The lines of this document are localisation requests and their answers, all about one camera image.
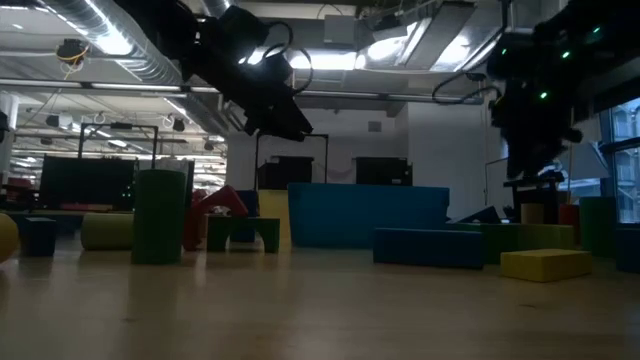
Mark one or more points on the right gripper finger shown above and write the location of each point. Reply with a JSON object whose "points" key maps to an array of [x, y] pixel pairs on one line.
{"points": [[522, 162]]}

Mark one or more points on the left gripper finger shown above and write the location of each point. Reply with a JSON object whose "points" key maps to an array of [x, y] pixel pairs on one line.
{"points": [[285, 125]]}

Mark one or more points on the yellow cylinder block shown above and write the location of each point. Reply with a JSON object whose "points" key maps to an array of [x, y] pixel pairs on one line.
{"points": [[532, 213], [7, 237]]}

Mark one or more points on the blue rectangular block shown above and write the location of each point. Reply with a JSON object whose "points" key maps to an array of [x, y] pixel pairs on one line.
{"points": [[482, 216], [629, 250], [250, 197], [39, 237], [427, 247]]}

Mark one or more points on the red cylinder block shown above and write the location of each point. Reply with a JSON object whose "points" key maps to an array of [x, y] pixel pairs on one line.
{"points": [[569, 215]]}

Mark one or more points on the light green arch block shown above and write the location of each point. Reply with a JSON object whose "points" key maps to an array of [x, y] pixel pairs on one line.
{"points": [[545, 236]]}

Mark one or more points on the green rectangular block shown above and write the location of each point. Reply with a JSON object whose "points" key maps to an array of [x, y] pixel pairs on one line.
{"points": [[500, 242]]}

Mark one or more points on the yellow rectangular block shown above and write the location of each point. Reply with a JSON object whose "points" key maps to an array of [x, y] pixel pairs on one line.
{"points": [[545, 265]]}

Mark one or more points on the dark green arch block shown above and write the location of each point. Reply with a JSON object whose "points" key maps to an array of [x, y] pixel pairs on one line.
{"points": [[270, 234]]}

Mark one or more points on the tall dark green cylinder block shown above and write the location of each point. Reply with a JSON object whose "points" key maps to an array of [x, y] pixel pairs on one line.
{"points": [[159, 215]]}

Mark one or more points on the light green cylinder block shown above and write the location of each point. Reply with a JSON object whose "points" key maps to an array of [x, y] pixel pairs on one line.
{"points": [[107, 231]]}

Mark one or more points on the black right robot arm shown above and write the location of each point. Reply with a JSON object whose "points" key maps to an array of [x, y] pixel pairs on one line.
{"points": [[550, 45]]}

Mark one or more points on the black desk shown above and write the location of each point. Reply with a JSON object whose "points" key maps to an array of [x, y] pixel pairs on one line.
{"points": [[530, 182]]}

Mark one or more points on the whiteboard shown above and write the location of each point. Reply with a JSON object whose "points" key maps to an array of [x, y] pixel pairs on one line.
{"points": [[496, 187]]}

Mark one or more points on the ceiling light panel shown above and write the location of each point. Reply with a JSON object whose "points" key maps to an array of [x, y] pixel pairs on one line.
{"points": [[325, 61]]}

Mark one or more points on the yellow plastic bin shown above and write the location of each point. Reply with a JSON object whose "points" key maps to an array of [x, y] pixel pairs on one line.
{"points": [[274, 215]]}

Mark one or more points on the window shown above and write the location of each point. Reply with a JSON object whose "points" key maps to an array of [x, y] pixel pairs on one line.
{"points": [[627, 175]]}

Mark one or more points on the white sheet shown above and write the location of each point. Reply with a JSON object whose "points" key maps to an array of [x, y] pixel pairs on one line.
{"points": [[172, 164]]}

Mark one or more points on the grey ceiling box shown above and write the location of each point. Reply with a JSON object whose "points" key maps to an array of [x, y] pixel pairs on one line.
{"points": [[339, 30]]}

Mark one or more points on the long ceiling pipe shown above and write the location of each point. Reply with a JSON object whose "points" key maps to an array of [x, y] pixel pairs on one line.
{"points": [[125, 86]]}

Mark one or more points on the blue plastic bin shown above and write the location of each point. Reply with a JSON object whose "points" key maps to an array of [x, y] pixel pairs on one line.
{"points": [[367, 215]]}

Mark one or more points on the dark screen panel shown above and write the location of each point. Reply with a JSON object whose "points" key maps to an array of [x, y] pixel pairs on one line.
{"points": [[87, 182]]}

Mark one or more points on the black frame station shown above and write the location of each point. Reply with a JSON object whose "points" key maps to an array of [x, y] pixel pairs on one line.
{"points": [[327, 155], [120, 126]]}

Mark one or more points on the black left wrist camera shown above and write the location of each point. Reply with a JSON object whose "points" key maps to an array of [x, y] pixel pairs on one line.
{"points": [[245, 27]]}

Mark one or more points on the black security camera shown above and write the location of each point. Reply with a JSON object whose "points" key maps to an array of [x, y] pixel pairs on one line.
{"points": [[475, 76]]}

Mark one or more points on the grey wall vent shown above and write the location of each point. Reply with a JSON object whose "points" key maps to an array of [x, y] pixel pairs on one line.
{"points": [[374, 126]]}

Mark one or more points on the silver rectangular ceiling duct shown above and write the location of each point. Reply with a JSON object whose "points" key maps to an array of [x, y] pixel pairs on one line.
{"points": [[430, 40]]}

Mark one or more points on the silver spiral ceiling duct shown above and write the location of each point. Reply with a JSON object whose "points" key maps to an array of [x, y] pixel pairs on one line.
{"points": [[100, 30]]}

